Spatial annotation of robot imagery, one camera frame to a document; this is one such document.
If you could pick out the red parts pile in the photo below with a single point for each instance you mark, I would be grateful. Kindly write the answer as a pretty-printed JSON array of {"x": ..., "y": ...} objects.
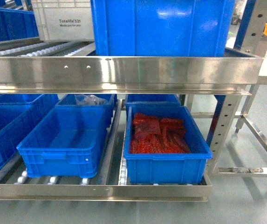
[{"x": 154, "y": 135}]

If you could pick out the blue bin with red parts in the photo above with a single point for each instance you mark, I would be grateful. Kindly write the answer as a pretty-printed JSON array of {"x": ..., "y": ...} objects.
[{"x": 167, "y": 168}]

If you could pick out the large blue crate upper shelf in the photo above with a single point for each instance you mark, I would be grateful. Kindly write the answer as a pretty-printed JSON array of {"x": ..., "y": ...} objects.
[{"x": 161, "y": 27}]

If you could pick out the steel roller shelf rack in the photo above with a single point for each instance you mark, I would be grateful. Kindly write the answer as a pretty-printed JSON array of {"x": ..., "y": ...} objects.
[{"x": 235, "y": 76}]

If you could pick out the empty blue bin middle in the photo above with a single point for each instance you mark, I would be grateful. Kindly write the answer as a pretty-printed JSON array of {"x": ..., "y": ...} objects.
[{"x": 69, "y": 141}]

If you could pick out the grey Totelife crate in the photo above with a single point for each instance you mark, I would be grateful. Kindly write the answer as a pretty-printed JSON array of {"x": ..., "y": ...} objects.
[{"x": 63, "y": 20}]

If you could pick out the blue bin left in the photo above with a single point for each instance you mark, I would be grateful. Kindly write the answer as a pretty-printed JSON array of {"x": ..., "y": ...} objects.
[{"x": 19, "y": 115}]

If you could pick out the stainless steel side table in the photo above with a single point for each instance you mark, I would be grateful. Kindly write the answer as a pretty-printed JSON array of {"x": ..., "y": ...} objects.
[{"x": 242, "y": 149}]

